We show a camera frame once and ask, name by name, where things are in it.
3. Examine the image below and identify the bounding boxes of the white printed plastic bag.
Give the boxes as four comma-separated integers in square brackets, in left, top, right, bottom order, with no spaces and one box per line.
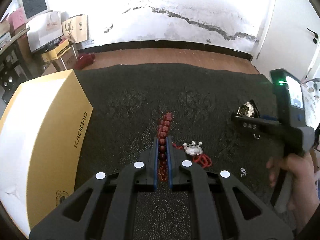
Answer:
[302,78,320,130]

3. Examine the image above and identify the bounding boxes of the white door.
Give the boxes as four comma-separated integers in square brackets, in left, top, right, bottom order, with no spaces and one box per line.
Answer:
[252,0,319,81]

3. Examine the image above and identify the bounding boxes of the red cloth on floor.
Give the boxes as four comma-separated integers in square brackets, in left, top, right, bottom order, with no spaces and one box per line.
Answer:
[73,54,95,70]

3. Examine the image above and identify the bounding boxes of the white paper gift bag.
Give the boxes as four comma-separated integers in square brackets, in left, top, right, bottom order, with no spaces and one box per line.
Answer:
[26,11,63,53]

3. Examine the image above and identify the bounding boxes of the small yellow flat box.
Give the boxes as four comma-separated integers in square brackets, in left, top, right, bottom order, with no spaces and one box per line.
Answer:
[41,40,70,62]

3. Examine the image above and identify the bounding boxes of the black speaker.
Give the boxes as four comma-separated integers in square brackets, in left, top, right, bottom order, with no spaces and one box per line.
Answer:
[0,69,18,92]

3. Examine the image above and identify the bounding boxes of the small silver earring pair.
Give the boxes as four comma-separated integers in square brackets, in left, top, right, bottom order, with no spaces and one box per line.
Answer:
[240,168,247,177]

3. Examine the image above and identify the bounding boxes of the black door handle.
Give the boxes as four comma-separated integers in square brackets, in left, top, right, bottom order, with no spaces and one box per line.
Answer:
[306,28,320,45]

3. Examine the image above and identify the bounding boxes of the black metal shelf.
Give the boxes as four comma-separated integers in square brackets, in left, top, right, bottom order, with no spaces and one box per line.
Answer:
[1,28,34,105]

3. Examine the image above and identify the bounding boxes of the yellow cardboard storage box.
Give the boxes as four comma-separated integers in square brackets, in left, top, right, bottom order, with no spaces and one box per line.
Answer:
[1,70,93,236]

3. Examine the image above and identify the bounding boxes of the person's right hand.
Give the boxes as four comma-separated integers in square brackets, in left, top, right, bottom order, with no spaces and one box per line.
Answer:
[266,153,319,232]

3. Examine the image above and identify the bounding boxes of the white framed monitor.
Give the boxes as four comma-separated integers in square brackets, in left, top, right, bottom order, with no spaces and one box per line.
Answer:
[21,0,48,21]

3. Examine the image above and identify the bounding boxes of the black patterned table mat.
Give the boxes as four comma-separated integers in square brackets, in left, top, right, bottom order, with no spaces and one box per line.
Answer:
[74,63,298,240]

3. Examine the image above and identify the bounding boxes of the red bead bracelet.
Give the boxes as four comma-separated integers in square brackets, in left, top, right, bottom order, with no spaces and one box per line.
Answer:
[157,112,175,182]

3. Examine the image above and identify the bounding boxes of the pink gift box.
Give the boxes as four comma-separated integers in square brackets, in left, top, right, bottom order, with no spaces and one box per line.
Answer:
[7,8,26,32]

